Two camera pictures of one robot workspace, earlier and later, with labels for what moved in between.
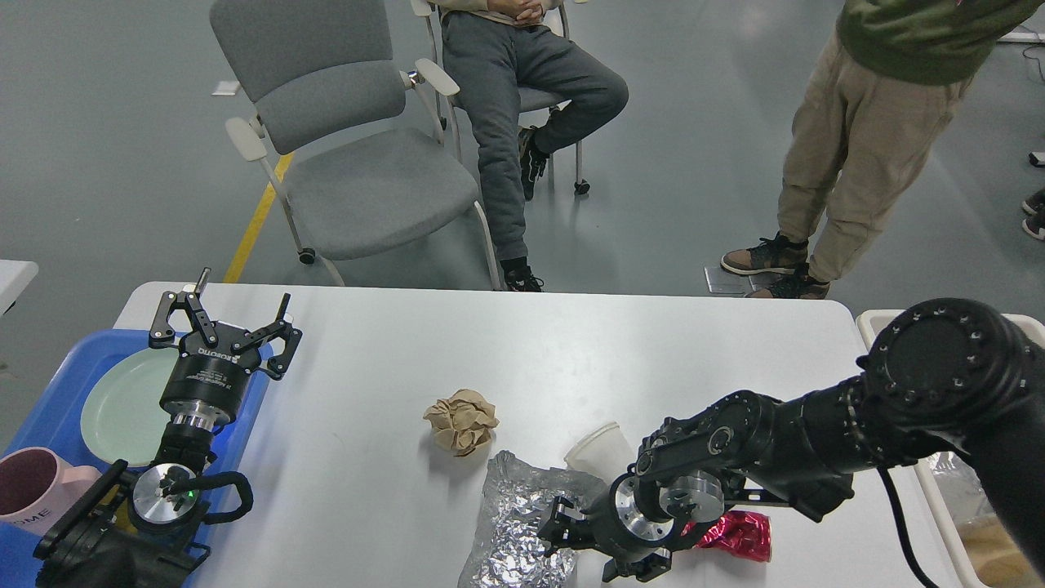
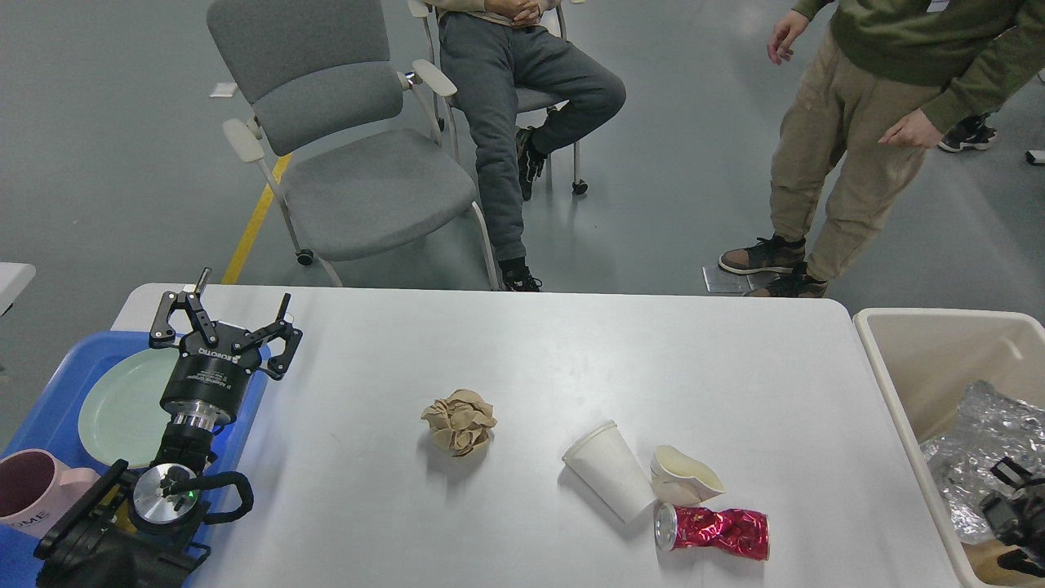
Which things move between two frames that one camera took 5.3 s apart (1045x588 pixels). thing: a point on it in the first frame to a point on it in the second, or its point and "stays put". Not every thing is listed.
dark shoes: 1035,224 to 968,134
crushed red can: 745,533 stays put
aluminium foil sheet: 508,551 to 993,426
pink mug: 37,492 stays put
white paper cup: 603,453 stays put
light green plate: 122,417 stays put
